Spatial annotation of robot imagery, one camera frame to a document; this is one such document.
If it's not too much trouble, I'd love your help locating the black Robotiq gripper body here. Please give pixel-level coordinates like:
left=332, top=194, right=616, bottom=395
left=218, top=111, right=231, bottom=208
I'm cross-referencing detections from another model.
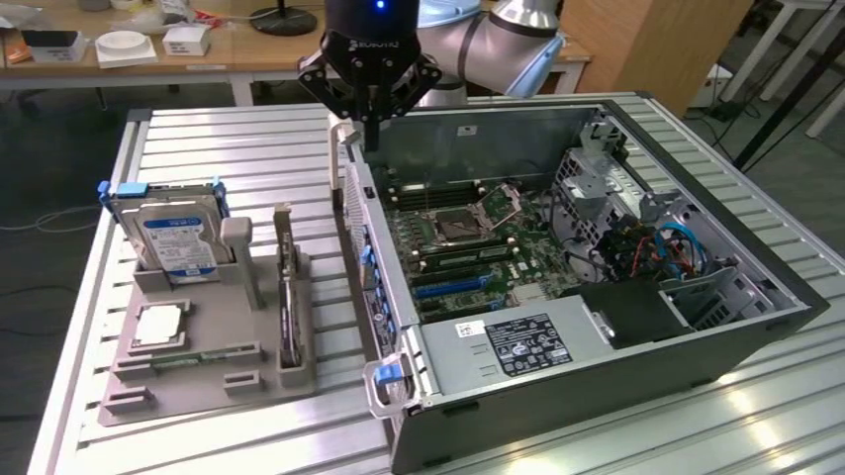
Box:
left=320, top=0, right=424, bottom=90

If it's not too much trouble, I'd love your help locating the graphics card with metal bracket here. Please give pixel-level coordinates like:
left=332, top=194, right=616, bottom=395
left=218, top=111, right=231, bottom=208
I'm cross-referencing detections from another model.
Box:
left=273, top=201, right=310, bottom=371

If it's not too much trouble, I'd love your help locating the wooden desk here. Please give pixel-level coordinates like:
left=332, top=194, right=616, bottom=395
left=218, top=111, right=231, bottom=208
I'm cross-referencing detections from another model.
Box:
left=0, top=0, right=593, bottom=93

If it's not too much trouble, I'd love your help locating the black round lamp base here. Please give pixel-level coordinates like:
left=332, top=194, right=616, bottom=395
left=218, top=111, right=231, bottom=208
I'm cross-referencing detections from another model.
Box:
left=249, top=0, right=320, bottom=37

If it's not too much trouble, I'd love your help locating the small white box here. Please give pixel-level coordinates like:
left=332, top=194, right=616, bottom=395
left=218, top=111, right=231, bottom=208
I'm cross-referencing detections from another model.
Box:
left=162, top=25, right=213, bottom=56

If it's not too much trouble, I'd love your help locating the metal socket cover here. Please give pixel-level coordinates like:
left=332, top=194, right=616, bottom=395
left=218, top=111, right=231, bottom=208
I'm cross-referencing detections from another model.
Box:
left=476, top=182, right=530, bottom=232

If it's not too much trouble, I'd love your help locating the CPU socket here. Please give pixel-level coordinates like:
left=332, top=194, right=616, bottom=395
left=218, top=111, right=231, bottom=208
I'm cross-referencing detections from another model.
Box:
left=428, top=207, right=504, bottom=246

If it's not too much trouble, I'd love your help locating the white box with round lid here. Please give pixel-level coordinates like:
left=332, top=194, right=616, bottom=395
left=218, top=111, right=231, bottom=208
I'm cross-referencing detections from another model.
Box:
left=94, top=30, right=161, bottom=69

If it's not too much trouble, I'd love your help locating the perforated metal disk bay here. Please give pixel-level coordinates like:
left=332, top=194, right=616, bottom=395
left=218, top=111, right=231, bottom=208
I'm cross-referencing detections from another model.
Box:
left=550, top=121, right=663, bottom=248

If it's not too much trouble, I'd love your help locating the RAM stick with white label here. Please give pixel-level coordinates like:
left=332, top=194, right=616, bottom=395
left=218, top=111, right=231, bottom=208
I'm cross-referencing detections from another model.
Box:
left=422, top=246, right=510, bottom=271

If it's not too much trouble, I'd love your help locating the blue disk caddy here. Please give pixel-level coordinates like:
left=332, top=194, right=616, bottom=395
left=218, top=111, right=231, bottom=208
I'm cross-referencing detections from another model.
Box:
left=97, top=178, right=230, bottom=219

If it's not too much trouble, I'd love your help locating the hard disk with blue label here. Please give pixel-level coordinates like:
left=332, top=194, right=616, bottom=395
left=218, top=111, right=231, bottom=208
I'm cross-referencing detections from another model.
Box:
left=117, top=190, right=230, bottom=286

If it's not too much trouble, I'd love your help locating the green motherboard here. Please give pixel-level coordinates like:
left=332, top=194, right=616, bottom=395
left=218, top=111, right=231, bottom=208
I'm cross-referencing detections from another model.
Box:
left=380, top=167, right=583, bottom=323

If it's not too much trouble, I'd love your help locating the white box with black top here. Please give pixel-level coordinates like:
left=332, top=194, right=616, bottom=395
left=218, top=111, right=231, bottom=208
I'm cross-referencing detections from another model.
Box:
left=21, top=29, right=90, bottom=64

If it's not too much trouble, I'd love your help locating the wooden cabinet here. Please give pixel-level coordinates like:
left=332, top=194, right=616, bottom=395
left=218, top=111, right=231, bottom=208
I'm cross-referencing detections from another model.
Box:
left=558, top=0, right=755, bottom=120

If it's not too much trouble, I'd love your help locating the silver CPU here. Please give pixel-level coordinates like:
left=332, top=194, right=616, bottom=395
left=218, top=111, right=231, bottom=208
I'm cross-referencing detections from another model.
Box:
left=131, top=305, right=186, bottom=347

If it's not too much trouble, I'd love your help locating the grey parts rack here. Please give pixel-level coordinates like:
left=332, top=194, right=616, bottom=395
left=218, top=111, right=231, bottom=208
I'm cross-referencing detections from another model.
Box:
left=97, top=215, right=320, bottom=428

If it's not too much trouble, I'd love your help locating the grey power supply unit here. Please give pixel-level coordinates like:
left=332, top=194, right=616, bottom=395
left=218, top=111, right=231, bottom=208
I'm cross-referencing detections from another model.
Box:
left=420, top=296, right=613, bottom=397

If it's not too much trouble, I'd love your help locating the black metal leg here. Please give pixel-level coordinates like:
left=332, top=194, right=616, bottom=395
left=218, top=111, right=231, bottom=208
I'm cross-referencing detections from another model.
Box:
left=732, top=0, right=845, bottom=170

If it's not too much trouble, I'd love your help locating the green RAM stick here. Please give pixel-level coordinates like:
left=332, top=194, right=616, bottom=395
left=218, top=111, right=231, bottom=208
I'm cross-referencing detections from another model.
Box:
left=150, top=348, right=233, bottom=370

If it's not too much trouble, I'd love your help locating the grey metal disk bay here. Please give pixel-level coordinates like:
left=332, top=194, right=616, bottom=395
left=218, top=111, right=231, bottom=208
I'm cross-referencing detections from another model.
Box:
left=660, top=256, right=793, bottom=331

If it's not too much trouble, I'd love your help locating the black open PC case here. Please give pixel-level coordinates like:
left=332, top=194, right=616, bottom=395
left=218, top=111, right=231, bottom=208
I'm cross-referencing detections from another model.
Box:
left=328, top=101, right=832, bottom=475

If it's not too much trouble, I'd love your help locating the red wire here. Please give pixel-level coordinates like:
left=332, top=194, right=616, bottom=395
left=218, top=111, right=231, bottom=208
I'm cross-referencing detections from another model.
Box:
left=627, top=235, right=663, bottom=278

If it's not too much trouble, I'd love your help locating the white floor cable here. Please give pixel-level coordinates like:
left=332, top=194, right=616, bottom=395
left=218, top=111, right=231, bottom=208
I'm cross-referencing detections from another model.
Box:
left=0, top=205, right=101, bottom=234

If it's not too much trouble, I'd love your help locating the blue wire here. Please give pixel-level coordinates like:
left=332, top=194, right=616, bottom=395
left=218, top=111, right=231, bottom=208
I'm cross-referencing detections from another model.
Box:
left=657, top=222, right=712, bottom=278

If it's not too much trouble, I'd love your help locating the white desk frame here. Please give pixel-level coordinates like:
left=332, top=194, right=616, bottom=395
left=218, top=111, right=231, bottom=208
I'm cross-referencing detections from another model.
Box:
left=719, top=0, right=845, bottom=140

